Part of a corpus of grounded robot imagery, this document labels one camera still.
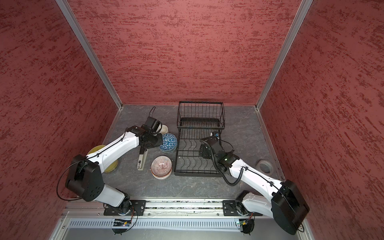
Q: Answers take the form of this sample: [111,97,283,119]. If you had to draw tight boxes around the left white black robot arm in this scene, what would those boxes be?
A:
[64,126,163,216]

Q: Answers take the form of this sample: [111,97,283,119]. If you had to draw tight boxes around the pink striped bowl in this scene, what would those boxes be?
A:
[151,156,172,176]

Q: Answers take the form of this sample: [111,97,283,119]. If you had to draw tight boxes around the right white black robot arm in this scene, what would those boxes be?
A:
[200,137,310,235]

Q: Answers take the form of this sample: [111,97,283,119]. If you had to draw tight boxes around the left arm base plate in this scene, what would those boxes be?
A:
[104,200,147,218]

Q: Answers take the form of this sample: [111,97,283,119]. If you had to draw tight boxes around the blue triangle pattern bowl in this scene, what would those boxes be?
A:
[159,133,178,154]

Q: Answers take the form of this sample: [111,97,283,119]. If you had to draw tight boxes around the grey tape roll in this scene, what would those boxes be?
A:
[256,160,275,176]

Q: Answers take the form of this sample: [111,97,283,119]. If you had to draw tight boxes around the aluminium front rail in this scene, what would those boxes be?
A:
[61,197,307,218]

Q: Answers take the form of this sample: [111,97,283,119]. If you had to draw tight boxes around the yellow cup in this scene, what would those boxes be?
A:
[87,145,118,173]

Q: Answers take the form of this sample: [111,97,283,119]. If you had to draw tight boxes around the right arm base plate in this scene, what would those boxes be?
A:
[222,200,263,217]

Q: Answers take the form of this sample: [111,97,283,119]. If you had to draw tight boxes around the black wire dish rack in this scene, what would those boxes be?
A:
[174,101,225,178]

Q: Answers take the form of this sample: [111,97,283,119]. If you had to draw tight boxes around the white ceramic mug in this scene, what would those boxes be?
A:
[157,125,169,135]

